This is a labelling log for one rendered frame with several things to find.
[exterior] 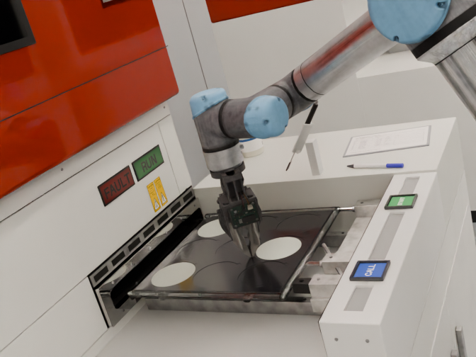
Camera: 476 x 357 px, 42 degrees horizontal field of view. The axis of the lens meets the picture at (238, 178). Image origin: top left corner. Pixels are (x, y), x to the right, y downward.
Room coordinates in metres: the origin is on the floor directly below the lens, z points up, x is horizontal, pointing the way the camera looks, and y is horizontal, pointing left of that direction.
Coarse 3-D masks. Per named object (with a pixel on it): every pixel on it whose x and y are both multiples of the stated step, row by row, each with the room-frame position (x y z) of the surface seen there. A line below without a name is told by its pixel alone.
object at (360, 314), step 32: (416, 192) 1.14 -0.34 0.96; (384, 224) 1.05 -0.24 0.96; (416, 224) 1.01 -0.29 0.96; (352, 256) 0.96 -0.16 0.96; (384, 256) 0.93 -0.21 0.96; (416, 256) 0.97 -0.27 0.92; (352, 288) 0.86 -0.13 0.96; (384, 288) 0.83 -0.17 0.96; (416, 288) 0.94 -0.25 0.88; (320, 320) 0.79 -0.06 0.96; (352, 320) 0.77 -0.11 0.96; (384, 320) 0.76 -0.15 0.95; (416, 320) 0.91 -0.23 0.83; (352, 352) 0.77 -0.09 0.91; (384, 352) 0.75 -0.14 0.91
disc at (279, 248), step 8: (272, 240) 1.24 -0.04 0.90; (280, 240) 1.22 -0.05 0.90; (288, 240) 1.21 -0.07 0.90; (296, 240) 1.20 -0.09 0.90; (264, 248) 1.21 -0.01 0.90; (272, 248) 1.20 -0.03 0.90; (280, 248) 1.19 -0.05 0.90; (288, 248) 1.18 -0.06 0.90; (296, 248) 1.17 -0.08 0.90; (264, 256) 1.17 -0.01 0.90; (272, 256) 1.16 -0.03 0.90; (280, 256) 1.15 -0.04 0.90
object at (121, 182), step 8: (128, 168) 1.34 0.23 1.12; (120, 176) 1.31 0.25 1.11; (128, 176) 1.34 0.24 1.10; (104, 184) 1.26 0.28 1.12; (112, 184) 1.28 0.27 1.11; (120, 184) 1.31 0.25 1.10; (128, 184) 1.33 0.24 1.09; (104, 192) 1.26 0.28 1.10; (112, 192) 1.28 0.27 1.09; (120, 192) 1.30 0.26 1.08
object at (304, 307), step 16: (160, 304) 1.21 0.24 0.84; (176, 304) 1.19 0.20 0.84; (192, 304) 1.17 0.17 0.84; (208, 304) 1.15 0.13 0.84; (224, 304) 1.13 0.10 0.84; (240, 304) 1.11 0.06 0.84; (256, 304) 1.09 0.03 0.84; (272, 304) 1.07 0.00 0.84; (288, 304) 1.05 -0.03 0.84; (304, 304) 1.04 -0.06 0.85
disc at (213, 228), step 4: (216, 220) 1.44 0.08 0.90; (208, 224) 1.43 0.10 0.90; (212, 224) 1.42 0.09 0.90; (216, 224) 1.41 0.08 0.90; (200, 228) 1.42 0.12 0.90; (204, 228) 1.41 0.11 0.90; (208, 228) 1.40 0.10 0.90; (212, 228) 1.39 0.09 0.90; (216, 228) 1.39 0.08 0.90; (220, 228) 1.38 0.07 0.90; (200, 232) 1.39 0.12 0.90; (204, 232) 1.38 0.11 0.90; (208, 232) 1.38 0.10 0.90; (212, 232) 1.37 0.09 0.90; (216, 232) 1.36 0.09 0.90; (220, 232) 1.36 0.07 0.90; (224, 232) 1.35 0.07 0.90; (200, 236) 1.37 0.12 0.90; (204, 236) 1.36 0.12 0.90; (208, 236) 1.36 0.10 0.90; (212, 236) 1.35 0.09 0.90
